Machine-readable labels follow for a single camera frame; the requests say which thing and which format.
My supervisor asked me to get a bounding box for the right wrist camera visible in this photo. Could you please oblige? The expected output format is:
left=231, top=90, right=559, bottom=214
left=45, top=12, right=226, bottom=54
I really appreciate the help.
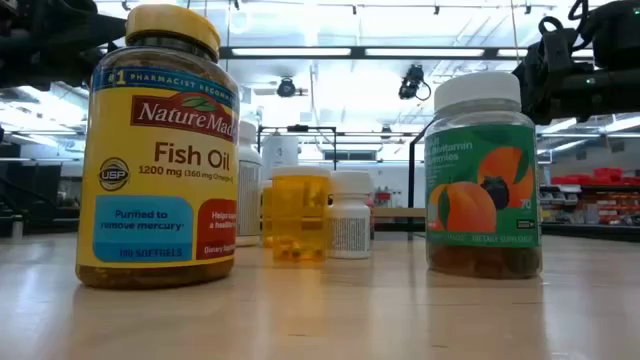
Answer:
left=537, top=14, right=576, bottom=70

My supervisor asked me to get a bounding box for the black round ceiling fixture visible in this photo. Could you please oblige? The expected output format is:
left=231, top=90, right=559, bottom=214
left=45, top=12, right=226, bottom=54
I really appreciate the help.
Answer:
left=276, top=76, right=297, bottom=99

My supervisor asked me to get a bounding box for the storage rack with red bins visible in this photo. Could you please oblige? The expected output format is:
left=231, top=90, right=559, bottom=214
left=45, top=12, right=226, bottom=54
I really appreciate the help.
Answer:
left=538, top=167, right=640, bottom=227

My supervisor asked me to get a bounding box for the black overhead camera with cable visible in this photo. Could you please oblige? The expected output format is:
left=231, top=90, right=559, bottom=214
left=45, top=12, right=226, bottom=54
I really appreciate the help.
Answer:
left=398, top=63, right=432, bottom=102

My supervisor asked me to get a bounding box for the tall white supplement bottle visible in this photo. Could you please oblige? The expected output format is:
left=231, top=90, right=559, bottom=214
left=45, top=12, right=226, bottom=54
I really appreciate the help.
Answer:
left=235, top=119, right=264, bottom=248

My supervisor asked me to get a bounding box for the black overhead light bar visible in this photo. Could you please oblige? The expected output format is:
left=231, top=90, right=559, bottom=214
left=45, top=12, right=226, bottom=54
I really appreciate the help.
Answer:
left=218, top=45, right=596, bottom=62

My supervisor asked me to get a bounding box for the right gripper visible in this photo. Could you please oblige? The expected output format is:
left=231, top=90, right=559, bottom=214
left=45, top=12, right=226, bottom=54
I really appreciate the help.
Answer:
left=513, top=48, right=601, bottom=126

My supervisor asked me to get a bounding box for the small white pill bottle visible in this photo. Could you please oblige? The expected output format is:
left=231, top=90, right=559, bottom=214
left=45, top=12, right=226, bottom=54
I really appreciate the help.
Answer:
left=327, top=170, right=374, bottom=260

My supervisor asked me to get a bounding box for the amber pill vial white cap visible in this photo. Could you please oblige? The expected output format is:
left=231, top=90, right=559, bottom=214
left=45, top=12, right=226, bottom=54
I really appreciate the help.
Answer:
left=270, top=165, right=332, bottom=263

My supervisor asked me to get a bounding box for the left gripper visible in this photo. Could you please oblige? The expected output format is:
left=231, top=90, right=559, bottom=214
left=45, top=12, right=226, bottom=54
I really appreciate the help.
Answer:
left=58, top=13, right=127, bottom=91

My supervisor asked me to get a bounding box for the wooden shelf black metal frame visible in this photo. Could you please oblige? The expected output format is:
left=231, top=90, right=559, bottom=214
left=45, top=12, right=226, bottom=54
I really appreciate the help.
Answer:
left=372, top=118, right=437, bottom=242

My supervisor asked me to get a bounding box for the white background cylinder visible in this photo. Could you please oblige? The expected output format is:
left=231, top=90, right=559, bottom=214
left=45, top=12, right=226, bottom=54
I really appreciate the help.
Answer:
left=261, top=133, right=300, bottom=181

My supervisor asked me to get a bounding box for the yellow fish oil bottle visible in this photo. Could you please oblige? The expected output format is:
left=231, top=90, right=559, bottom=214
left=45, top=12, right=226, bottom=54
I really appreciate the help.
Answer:
left=74, top=3, right=241, bottom=290

